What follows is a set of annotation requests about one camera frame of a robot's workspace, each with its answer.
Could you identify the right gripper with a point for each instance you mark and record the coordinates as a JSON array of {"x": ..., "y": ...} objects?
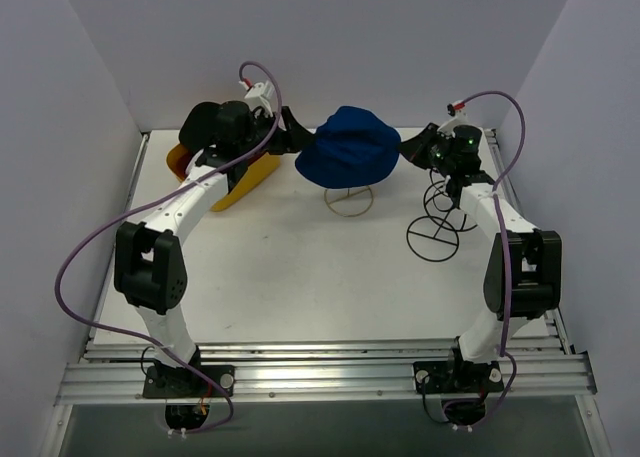
[{"x": 430, "y": 142}]

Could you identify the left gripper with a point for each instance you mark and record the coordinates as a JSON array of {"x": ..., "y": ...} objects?
[{"x": 283, "y": 128}]

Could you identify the blue bucket hat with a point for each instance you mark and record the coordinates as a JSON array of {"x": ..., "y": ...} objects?
[{"x": 353, "y": 148}]

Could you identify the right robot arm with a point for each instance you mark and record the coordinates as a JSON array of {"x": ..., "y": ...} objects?
[{"x": 523, "y": 276}]

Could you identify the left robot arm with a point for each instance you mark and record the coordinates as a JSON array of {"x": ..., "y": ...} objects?
[{"x": 224, "y": 152}]

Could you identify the yellow bin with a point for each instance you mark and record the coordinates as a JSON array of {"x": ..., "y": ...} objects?
[{"x": 260, "y": 168}]

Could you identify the black cap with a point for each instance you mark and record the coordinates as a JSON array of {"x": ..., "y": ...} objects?
[{"x": 197, "y": 132}]

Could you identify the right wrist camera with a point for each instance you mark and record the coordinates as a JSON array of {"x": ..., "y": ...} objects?
[{"x": 457, "y": 110}]

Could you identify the gold wire hat stand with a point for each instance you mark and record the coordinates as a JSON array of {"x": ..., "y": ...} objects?
[{"x": 349, "y": 202}]

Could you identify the black wire hat stand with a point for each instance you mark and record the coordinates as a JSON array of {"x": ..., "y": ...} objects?
[{"x": 436, "y": 235}]

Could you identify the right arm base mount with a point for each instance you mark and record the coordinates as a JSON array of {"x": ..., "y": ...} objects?
[{"x": 446, "y": 377}]

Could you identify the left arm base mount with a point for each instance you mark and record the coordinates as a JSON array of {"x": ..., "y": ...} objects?
[{"x": 164, "y": 382}]

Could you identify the aluminium rail frame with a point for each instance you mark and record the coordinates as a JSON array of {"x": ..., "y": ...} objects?
[{"x": 313, "y": 307}]

